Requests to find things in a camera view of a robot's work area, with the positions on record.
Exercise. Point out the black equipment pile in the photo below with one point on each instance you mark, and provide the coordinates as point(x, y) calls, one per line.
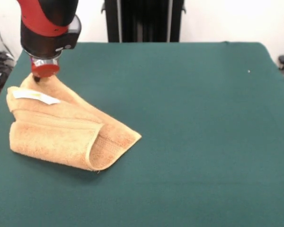
point(3, 71)

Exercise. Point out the tan terry towel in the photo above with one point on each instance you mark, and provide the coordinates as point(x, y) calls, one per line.
point(49, 132)

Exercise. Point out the dark green table cloth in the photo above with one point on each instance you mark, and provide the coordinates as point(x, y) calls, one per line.
point(180, 142)

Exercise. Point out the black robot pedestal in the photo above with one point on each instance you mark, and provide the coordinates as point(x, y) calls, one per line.
point(144, 21)

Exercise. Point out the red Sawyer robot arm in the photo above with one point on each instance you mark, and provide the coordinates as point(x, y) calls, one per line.
point(38, 42)

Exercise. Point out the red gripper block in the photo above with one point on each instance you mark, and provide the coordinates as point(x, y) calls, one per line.
point(46, 70)

